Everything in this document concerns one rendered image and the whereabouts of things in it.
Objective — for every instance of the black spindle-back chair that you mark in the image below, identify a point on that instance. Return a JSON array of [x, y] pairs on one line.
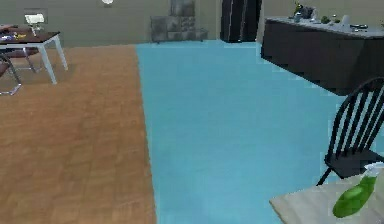
[[353, 160]]

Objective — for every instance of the white round wall lamp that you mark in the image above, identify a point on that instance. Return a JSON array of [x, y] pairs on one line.
[[107, 2]]

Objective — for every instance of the dark kitchen counter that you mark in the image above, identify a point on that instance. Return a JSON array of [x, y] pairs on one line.
[[326, 56]]

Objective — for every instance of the white cup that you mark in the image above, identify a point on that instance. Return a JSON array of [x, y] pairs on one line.
[[345, 20]]

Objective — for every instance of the dark kettle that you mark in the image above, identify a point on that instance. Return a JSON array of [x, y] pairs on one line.
[[307, 12]]

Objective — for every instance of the pale wooden table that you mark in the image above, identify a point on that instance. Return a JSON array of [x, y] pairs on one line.
[[310, 205]]

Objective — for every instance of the green house plant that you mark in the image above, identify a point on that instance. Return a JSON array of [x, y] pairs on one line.
[[297, 6]]

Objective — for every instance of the green vegetable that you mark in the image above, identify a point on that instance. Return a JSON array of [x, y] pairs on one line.
[[325, 20]]

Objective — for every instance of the dark pan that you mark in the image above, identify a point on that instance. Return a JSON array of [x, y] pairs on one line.
[[358, 26]]

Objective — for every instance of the green spray bottle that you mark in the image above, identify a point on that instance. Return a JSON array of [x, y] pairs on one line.
[[354, 196]]

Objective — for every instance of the white-legged dark-top table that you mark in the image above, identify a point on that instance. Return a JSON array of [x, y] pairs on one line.
[[31, 37]]

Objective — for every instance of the white desk lamp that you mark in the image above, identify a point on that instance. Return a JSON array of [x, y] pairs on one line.
[[34, 19]]

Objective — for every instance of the dark metal-frame chair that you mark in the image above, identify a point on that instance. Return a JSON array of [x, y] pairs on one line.
[[13, 53]]

